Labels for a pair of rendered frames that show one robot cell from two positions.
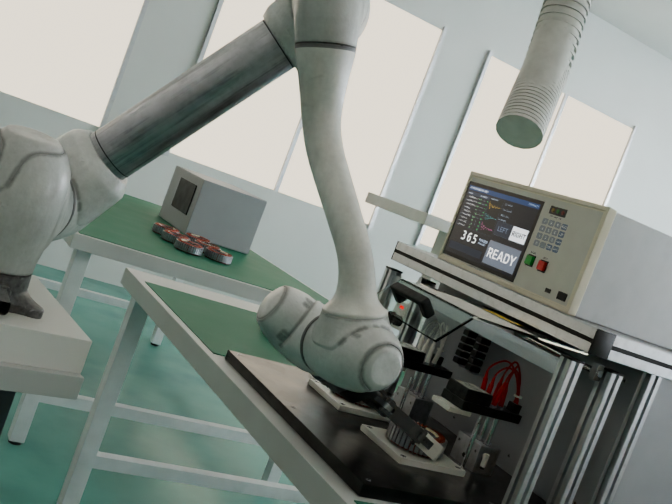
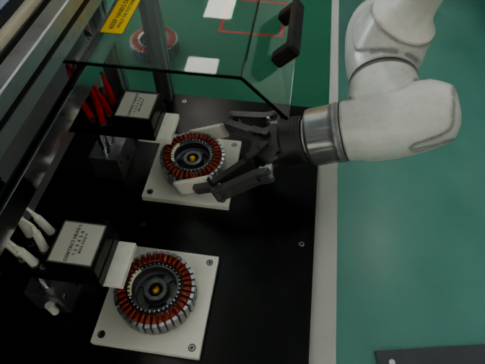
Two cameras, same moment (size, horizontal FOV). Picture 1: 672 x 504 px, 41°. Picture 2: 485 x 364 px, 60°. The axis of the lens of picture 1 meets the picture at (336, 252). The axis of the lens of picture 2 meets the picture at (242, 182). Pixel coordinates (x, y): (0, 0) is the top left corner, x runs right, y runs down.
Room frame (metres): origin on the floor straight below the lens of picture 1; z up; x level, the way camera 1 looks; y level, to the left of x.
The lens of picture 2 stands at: (1.95, 0.09, 1.36)
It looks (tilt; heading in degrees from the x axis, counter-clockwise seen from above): 53 degrees down; 217
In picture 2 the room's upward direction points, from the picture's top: straight up
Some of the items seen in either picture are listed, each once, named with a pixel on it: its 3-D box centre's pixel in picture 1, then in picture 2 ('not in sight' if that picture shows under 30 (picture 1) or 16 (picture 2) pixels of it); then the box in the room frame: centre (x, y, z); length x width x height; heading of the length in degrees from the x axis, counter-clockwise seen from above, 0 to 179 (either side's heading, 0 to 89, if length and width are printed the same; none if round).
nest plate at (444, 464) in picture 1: (412, 449); (194, 169); (1.62, -0.26, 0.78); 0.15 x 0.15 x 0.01; 29
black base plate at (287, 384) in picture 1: (384, 433); (170, 230); (1.74, -0.22, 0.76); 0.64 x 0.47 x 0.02; 29
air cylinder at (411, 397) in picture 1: (411, 405); (58, 278); (1.91, -0.27, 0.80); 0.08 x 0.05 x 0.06; 29
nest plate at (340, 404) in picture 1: (353, 401); (159, 297); (1.84, -0.14, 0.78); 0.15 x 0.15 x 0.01; 29
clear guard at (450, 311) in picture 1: (475, 326); (176, 29); (1.60, -0.28, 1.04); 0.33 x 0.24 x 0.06; 119
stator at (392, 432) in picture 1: (416, 437); (193, 160); (1.62, -0.26, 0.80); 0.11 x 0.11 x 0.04
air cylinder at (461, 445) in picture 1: (475, 452); (113, 152); (1.69, -0.39, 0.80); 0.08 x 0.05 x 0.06; 29
